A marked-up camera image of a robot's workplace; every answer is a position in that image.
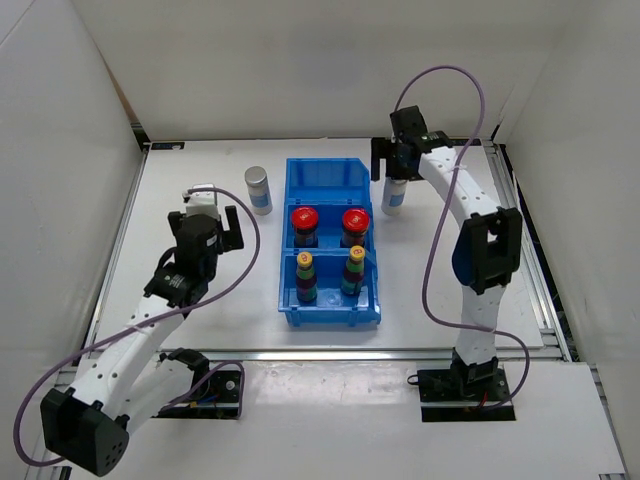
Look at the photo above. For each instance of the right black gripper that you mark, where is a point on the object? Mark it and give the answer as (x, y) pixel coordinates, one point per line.
(383, 149)

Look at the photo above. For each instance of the blue three-compartment plastic bin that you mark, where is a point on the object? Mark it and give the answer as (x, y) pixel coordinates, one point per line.
(331, 186)

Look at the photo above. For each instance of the yellow-capped sauce bottle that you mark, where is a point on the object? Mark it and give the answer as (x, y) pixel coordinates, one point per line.
(353, 273)
(306, 280)

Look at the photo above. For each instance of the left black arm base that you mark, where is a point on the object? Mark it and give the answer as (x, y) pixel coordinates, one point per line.
(218, 397)

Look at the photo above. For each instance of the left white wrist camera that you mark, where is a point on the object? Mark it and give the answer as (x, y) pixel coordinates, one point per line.
(201, 202)

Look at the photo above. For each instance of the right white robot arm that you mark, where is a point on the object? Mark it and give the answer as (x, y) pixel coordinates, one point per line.
(488, 248)

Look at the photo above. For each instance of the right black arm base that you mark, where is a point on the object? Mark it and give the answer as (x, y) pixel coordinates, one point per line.
(443, 398)

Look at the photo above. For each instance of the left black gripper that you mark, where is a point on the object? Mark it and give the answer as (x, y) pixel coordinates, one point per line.
(229, 239)

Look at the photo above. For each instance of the red-lidded sauce jar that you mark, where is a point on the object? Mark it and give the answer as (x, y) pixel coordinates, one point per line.
(355, 225)
(305, 222)

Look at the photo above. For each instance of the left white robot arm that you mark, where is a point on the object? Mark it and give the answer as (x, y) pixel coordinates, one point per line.
(91, 422)

